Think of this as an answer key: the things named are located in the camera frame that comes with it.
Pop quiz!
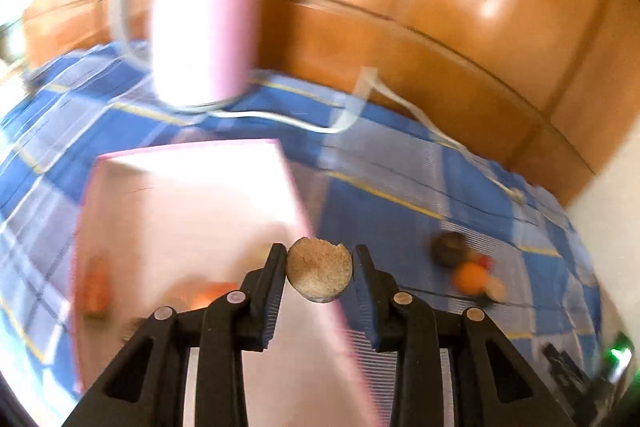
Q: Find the small orange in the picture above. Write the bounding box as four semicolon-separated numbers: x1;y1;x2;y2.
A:
452;263;490;295

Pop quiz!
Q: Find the dark avocado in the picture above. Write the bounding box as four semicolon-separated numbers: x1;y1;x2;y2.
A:
431;232;468;268

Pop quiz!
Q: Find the pink cardboard box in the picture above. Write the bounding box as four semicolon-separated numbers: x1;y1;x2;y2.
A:
70;138;381;427

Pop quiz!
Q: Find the orange carrot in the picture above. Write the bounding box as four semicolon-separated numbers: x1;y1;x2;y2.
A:
80;252;112;315

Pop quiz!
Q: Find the round brown cookie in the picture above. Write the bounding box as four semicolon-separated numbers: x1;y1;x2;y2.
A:
286;237;354;304

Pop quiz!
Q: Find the brown kiwi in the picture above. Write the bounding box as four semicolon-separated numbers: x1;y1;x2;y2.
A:
122;317;148;340

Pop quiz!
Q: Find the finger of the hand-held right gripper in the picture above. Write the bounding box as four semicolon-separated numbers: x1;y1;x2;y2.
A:
542;343;591;390

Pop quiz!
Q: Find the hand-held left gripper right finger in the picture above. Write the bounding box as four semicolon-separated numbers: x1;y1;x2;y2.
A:
354;244;578;427

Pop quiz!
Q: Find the wooden panelled headboard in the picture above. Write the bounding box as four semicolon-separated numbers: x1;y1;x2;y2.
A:
20;0;631;208

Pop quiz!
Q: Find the pink electric kettle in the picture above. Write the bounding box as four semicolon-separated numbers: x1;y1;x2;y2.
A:
111;0;261;110

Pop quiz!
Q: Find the large orange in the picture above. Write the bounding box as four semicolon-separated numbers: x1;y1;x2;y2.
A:
180;282;241;310

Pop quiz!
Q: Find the blue plaid bedsheet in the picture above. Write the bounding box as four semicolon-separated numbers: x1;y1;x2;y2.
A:
0;42;608;427

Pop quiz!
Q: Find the white power cable with plug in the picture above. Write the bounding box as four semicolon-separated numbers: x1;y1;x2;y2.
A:
205;67;526;205

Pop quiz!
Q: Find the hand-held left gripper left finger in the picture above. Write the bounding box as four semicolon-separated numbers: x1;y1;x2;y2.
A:
60;243;288;427

